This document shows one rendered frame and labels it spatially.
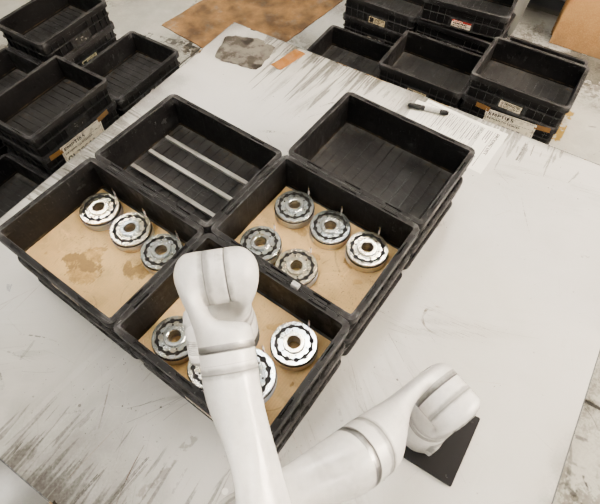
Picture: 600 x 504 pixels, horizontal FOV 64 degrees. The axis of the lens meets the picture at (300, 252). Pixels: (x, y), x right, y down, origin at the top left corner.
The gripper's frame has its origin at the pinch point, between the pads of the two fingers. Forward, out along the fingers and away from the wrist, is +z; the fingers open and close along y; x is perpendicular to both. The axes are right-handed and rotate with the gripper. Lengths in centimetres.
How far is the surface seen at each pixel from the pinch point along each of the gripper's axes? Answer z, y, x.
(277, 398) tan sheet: 16.8, -3.8, -4.4
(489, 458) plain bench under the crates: 30, -25, -47
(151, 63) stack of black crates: 62, 179, 15
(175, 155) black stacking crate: 17, 71, 7
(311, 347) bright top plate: 14.1, 4.1, -14.0
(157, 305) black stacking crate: 12.0, 21.9, 16.5
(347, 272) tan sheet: 17.1, 21.2, -28.0
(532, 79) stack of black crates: 52, 109, -143
